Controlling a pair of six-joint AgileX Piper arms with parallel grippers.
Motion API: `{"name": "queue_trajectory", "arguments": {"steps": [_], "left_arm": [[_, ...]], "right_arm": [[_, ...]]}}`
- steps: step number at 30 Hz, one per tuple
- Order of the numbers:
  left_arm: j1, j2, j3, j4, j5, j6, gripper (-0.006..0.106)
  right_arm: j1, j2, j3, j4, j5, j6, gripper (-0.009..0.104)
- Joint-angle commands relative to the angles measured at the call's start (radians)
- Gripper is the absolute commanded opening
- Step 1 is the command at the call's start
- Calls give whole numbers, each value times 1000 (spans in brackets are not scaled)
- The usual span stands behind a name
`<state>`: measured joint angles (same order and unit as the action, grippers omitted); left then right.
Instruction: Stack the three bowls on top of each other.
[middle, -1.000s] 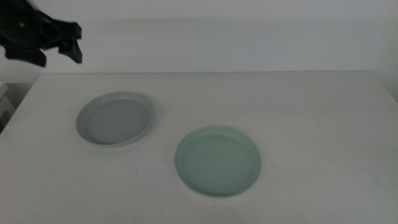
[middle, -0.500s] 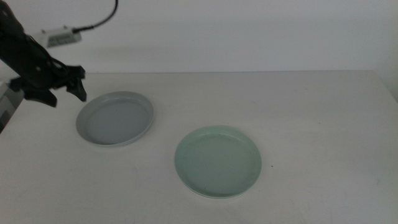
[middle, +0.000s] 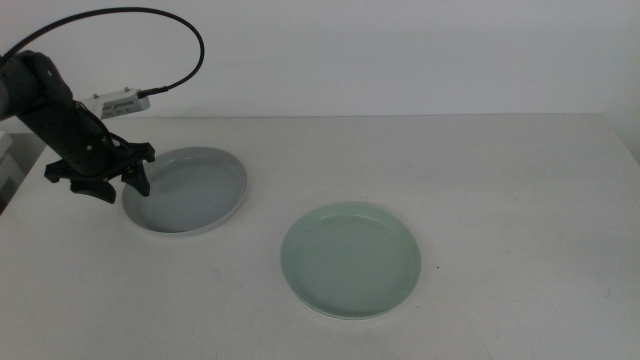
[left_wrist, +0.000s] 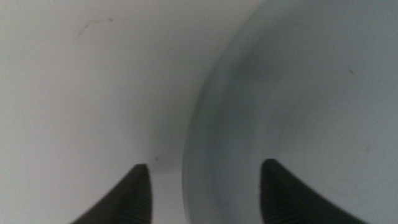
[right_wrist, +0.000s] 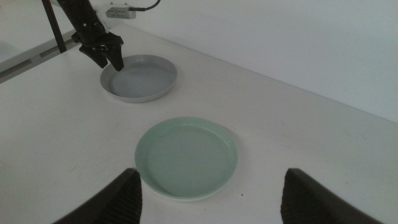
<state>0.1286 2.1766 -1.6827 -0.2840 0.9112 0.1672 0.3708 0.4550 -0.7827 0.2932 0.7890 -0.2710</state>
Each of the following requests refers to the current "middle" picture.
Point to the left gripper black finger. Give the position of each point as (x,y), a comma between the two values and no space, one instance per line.
(97,190)
(139,180)

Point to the grey shallow bowl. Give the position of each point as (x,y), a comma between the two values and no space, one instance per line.
(195,195)

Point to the pale green shallow bowl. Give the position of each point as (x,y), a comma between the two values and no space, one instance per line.
(350,260)

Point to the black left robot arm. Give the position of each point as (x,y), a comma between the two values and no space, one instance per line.
(30,85)

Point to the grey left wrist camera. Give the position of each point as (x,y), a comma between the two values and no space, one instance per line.
(120,104)

